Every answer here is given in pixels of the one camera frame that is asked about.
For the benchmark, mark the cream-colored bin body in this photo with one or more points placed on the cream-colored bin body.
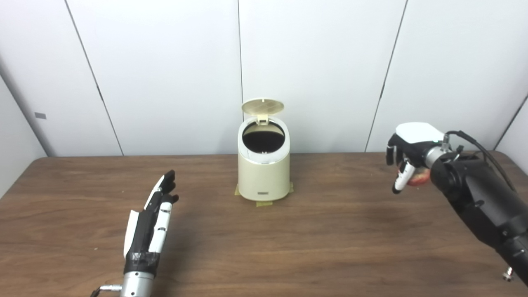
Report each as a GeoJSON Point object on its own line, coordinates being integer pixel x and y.
{"type": "Point", "coordinates": [264, 179]}

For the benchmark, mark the red apple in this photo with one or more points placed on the red apple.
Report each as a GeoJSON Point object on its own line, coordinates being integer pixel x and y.
{"type": "Point", "coordinates": [420, 178]}

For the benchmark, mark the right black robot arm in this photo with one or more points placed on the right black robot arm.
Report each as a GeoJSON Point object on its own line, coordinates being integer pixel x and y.
{"type": "Point", "coordinates": [482, 198]}

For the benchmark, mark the grey wall label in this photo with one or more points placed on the grey wall label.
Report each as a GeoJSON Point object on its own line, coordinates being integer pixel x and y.
{"type": "Point", "coordinates": [40, 116]}

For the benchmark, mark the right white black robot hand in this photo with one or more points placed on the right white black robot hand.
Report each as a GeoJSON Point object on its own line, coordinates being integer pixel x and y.
{"type": "Point", "coordinates": [416, 136]}

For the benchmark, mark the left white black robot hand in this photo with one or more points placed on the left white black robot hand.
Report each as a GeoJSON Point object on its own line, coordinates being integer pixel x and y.
{"type": "Point", "coordinates": [142, 235]}

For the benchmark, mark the cream round bin lid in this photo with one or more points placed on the cream round bin lid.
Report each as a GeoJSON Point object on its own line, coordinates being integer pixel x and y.
{"type": "Point", "coordinates": [262, 106]}

